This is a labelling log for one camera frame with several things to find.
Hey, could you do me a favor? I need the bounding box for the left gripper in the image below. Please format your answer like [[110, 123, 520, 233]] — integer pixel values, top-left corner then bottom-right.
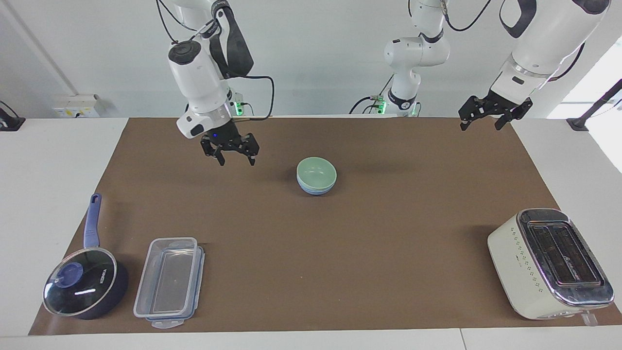
[[458, 89, 534, 131]]

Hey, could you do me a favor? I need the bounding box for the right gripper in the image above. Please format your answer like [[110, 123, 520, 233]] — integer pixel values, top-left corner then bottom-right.
[[200, 120, 260, 167]]

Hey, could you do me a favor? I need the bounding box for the green bowl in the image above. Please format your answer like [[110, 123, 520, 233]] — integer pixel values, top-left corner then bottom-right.
[[296, 157, 337, 191]]

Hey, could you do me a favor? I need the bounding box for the blue bowl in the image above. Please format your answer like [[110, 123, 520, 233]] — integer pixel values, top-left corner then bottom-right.
[[297, 178, 337, 196]]

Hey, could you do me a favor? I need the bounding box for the black stand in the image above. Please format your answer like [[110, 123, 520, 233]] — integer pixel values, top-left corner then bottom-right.
[[567, 79, 622, 132], [0, 101, 26, 132]]

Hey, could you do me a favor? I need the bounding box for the clear container lid blue seal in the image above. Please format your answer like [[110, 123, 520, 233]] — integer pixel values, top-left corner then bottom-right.
[[145, 245, 206, 329]]

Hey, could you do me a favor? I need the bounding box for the clear plastic container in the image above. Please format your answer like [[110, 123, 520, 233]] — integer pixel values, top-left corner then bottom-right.
[[133, 237, 199, 320]]

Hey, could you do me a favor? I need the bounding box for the dark blue saucepan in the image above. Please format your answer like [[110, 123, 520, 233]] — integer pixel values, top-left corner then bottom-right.
[[43, 193, 130, 320]]

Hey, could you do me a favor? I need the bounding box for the cream toaster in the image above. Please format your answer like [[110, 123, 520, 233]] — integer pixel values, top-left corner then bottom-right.
[[487, 208, 616, 326]]

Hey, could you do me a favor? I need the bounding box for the glass pan lid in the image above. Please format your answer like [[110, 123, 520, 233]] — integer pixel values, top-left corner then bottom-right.
[[42, 247, 119, 317]]

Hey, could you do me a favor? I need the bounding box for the black cable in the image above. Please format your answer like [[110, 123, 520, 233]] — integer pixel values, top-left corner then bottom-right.
[[552, 42, 586, 82], [348, 74, 395, 115], [155, 0, 197, 45], [441, 0, 493, 33], [227, 74, 275, 121]]

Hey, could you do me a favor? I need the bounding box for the white wall socket box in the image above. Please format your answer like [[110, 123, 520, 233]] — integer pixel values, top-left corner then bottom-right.
[[52, 94, 101, 119]]

